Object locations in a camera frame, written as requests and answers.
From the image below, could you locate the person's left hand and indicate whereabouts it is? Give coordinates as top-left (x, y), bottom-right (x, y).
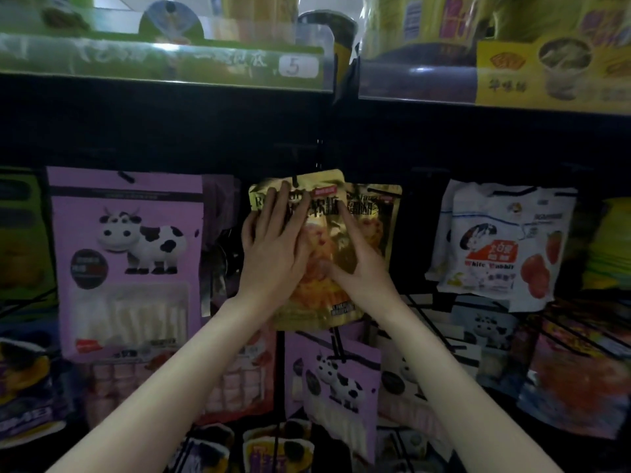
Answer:
top-left (237, 182), bottom-right (315, 311)

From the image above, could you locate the person's right hand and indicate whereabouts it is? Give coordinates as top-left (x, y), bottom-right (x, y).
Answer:
top-left (330, 196), bottom-right (406, 321)

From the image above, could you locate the White Rabbit candy bag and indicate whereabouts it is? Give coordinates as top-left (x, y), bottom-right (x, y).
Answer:
top-left (434, 180), bottom-right (538, 296)

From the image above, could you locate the red sliced snack bag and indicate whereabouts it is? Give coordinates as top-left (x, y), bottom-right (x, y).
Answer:
top-left (83, 354), bottom-right (169, 430)
top-left (197, 325), bottom-right (277, 424)

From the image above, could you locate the pink marshmallow packet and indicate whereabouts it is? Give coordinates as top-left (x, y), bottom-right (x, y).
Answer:
top-left (47, 167), bottom-right (205, 363)

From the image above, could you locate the white red fruit bag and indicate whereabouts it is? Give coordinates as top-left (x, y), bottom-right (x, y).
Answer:
top-left (513, 187), bottom-right (581, 313)

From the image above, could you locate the blue yellow curvy snack bag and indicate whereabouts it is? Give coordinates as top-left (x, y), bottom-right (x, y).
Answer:
top-left (241, 423), bottom-right (317, 473)
top-left (177, 423), bottom-right (238, 473)
top-left (0, 334), bottom-right (70, 449)

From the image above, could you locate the strawberry jelly bag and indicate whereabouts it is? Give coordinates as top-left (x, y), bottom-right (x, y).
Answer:
top-left (521, 330), bottom-right (631, 439)

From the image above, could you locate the green dried mango packet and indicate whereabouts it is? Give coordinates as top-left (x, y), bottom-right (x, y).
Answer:
top-left (0, 170), bottom-right (55, 311)

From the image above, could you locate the person's left forearm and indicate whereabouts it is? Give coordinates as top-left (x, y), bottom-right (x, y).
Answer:
top-left (49, 295), bottom-right (282, 473)

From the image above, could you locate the person's right forearm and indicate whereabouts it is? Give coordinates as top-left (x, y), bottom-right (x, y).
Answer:
top-left (379, 300), bottom-right (563, 473)

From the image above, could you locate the row of yellow packets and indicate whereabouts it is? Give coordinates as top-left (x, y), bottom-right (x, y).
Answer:
top-left (360, 0), bottom-right (631, 65)

